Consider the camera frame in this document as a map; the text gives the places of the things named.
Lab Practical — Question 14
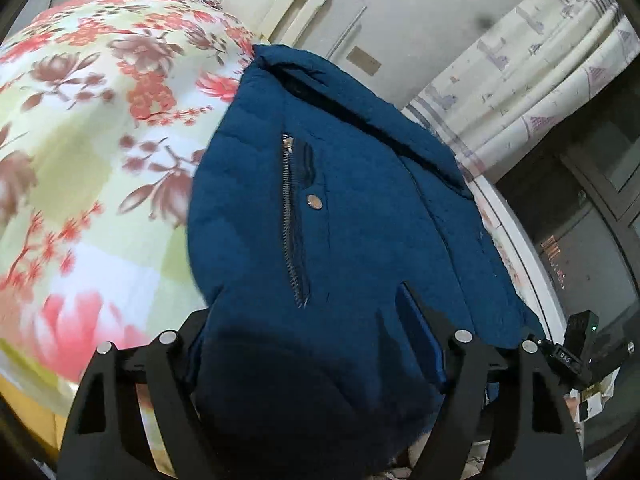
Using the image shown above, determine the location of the floral checked blanket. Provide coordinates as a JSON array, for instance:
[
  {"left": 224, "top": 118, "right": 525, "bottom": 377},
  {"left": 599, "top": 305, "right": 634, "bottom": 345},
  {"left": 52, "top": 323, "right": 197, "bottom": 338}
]
[{"left": 0, "top": 0, "right": 262, "bottom": 472}]

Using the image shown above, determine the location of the white window bench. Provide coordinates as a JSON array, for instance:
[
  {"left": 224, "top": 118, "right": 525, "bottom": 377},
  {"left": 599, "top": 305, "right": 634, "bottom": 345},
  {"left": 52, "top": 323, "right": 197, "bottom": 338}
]
[{"left": 470, "top": 175, "right": 572, "bottom": 342}]

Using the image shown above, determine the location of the white wooden bed headboard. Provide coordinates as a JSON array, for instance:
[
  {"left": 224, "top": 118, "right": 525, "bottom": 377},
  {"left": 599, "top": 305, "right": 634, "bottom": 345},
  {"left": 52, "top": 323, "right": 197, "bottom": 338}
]
[{"left": 85, "top": 0, "right": 347, "bottom": 47}]

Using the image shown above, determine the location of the thin white lamp stand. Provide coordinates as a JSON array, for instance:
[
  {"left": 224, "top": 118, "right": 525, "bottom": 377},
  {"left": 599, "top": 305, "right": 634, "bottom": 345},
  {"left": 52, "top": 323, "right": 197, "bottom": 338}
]
[{"left": 327, "top": 7, "right": 368, "bottom": 59}]

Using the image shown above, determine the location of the sailboat print curtain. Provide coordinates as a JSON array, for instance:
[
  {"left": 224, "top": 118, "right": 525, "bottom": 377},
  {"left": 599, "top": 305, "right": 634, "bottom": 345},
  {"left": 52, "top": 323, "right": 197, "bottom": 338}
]
[{"left": 402, "top": 0, "right": 640, "bottom": 182}]

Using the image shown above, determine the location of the navy blue puffer jacket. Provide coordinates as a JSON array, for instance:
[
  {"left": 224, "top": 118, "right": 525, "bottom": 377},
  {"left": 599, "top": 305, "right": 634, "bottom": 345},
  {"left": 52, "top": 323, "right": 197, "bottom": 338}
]
[{"left": 187, "top": 44, "right": 547, "bottom": 480}]

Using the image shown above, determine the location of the beige wall socket panel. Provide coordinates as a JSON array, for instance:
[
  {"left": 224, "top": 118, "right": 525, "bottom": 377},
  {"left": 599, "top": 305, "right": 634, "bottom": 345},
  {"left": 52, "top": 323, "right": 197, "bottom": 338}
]
[{"left": 346, "top": 45, "right": 382, "bottom": 76}]

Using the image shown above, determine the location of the yellow daisy bed sheet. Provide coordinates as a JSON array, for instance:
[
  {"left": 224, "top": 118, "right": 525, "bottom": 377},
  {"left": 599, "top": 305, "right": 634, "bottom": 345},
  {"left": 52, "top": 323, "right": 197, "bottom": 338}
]
[{"left": 0, "top": 375, "right": 67, "bottom": 463}]

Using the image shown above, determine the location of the dark window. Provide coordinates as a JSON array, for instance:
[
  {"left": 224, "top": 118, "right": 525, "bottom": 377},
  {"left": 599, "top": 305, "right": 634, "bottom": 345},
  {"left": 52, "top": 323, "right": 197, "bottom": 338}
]
[{"left": 495, "top": 75, "right": 640, "bottom": 461}]

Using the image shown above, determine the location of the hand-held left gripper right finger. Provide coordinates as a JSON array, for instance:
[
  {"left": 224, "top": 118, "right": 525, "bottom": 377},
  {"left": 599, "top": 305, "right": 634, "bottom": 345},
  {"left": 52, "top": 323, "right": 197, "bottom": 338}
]
[{"left": 397, "top": 282, "right": 589, "bottom": 480}]

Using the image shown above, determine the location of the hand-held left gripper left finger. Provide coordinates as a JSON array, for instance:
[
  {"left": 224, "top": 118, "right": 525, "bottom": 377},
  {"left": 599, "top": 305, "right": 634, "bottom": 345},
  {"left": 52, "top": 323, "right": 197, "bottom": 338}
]
[{"left": 57, "top": 309, "right": 217, "bottom": 480}]

